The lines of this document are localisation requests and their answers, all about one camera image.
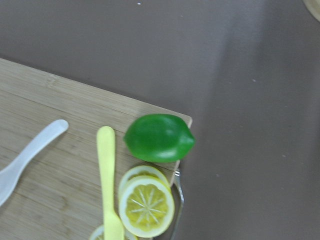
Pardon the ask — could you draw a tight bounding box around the white plastic spoon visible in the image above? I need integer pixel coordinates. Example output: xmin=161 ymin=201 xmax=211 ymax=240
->
xmin=0 ymin=119 xmax=69 ymax=205

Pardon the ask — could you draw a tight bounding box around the green lime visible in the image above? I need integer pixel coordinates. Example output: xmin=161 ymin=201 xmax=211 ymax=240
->
xmin=123 ymin=113 xmax=196 ymax=163

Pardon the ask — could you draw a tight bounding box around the middle lemon slice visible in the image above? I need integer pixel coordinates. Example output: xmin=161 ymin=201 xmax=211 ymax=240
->
xmin=117 ymin=165 xmax=170 ymax=198

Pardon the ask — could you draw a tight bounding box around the front lemon slice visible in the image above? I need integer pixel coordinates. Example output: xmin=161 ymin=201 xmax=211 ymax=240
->
xmin=118 ymin=175 xmax=175 ymax=238

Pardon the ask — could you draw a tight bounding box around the yellow plastic knife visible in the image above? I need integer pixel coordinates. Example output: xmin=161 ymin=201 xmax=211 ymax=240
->
xmin=96 ymin=126 xmax=125 ymax=240

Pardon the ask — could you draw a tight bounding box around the bamboo cutting board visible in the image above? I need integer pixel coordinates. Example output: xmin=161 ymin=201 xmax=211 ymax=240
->
xmin=0 ymin=57 xmax=194 ymax=240

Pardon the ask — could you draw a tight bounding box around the metal board handle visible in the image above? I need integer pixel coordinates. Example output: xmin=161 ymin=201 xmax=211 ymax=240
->
xmin=169 ymin=168 xmax=185 ymax=240

